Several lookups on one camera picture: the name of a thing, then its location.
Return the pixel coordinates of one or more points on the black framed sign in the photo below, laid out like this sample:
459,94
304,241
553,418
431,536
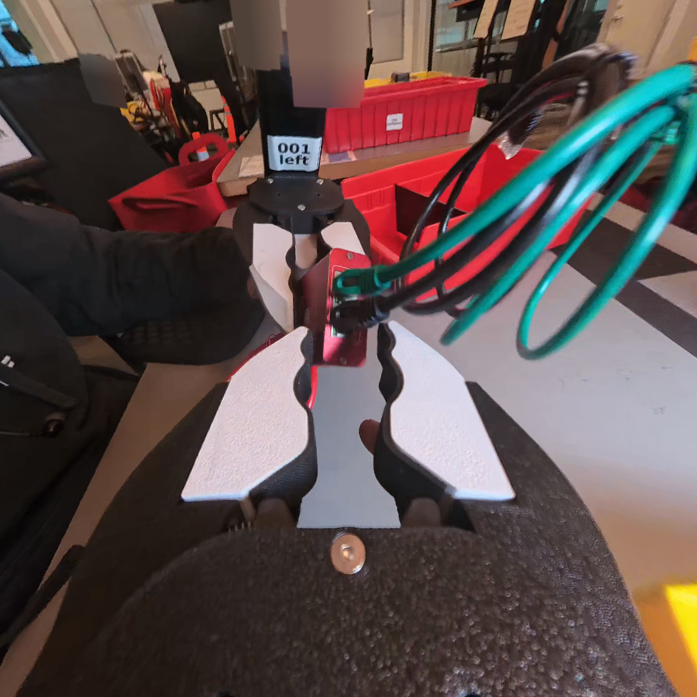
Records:
11,147

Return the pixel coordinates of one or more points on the black display screen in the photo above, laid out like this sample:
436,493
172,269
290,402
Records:
196,38

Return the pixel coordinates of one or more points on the yellow plastic bin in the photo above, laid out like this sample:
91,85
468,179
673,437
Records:
680,626

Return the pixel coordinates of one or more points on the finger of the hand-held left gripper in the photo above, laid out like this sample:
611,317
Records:
269,267
343,237

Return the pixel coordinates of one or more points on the person's right hand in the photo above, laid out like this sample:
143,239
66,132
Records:
370,433

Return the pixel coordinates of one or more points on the red plastic bin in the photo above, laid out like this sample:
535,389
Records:
373,193

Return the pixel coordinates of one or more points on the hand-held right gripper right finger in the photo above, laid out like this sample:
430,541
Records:
441,435

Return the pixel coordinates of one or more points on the orange traffic cone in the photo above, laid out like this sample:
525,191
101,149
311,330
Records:
230,122

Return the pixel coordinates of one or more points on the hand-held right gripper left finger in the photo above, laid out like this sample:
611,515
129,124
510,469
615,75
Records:
250,435

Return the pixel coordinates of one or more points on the black bin divider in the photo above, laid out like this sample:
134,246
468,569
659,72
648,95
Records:
419,207

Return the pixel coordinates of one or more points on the red ethernet splitter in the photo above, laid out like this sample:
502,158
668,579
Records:
348,351

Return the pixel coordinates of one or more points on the red ribbed crate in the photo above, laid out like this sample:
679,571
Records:
435,114

